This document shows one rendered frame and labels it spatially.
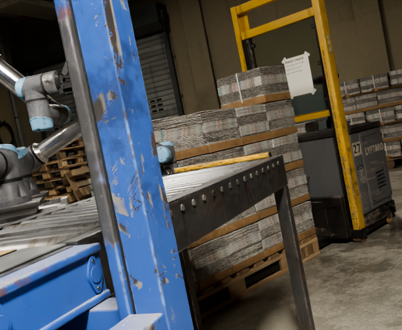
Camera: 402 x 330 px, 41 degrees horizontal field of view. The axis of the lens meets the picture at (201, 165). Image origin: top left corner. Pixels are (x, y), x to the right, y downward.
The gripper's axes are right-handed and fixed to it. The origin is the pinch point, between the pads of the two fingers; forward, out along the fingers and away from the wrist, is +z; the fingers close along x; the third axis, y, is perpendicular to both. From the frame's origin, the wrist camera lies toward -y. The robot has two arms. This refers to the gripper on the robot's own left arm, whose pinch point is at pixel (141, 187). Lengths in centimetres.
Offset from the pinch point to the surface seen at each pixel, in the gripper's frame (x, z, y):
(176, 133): -4, -52, 21
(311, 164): 28, -198, -20
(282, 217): 60, -1, -21
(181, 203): 64, 87, 2
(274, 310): 31, -51, -76
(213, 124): 6, -78, 22
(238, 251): 7, -78, -51
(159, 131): -10, -45, 24
